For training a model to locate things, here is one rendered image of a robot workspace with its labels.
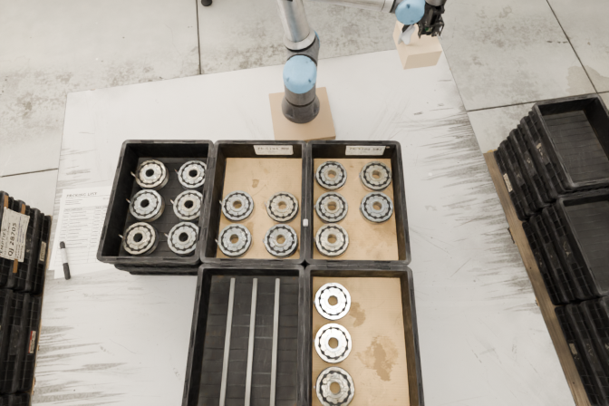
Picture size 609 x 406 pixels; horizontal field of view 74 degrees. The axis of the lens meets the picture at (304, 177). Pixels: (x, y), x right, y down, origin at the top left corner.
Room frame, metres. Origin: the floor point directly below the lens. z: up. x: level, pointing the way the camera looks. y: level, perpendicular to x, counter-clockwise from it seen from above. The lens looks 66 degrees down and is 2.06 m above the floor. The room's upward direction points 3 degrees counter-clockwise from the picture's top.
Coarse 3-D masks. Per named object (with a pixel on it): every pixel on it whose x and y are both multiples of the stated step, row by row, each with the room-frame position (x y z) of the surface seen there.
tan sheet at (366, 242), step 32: (320, 160) 0.61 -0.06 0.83; (352, 160) 0.60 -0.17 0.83; (384, 160) 0.60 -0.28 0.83; (320, 192) 0.49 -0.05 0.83; (352, 192) 0.49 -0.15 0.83; (384, 192) 0.48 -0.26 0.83; (320, 224) 0.38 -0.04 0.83; (352, 224) 0.38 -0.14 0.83; (384, 224) 0.37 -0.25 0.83; (320, 256) 0.28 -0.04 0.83; (352, 256) 0.27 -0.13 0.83; (384, 256) 0.27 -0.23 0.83
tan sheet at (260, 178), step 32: (256, 160) 0.62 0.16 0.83; (288, 160) 0.61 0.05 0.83; (224, 192) 0.51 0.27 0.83; (256, 192) 0.50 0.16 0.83; (224, 224) 0.40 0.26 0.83; (256, 224) 0.39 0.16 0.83; (288, 224) 0.39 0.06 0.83; (224, 256) 0.29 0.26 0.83; (256, 256) 0.29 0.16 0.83; (288, 256) 0.28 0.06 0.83
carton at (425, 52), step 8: (400, 24) 1.05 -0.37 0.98; (416, 24) 1.05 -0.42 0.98; (400, 32) 1.02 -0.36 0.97; (416, 32) 1.02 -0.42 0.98; (416, 40) 0.98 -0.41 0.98; (424, 40) 0.98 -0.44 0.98; (432, 40) 0.98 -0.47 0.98; (400, 48) 0.99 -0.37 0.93; (408, 48) 0.95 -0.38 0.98; (416, 48) 0.94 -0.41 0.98; (424, 48) 0.94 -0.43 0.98; (432, 48) 0.94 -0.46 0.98; (440, 48) 0.94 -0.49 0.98; (400, 56) 0.97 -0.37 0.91; (408, 56) 0.92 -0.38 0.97; (416, 56) 0.92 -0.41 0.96; (424, 56) 0.92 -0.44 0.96; (432, 56) 0.93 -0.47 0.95; (408, 64) 0.92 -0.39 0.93; (416, 64) 0.92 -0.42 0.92; (424, 64) 0.92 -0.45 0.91; (432, 64) 0.93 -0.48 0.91
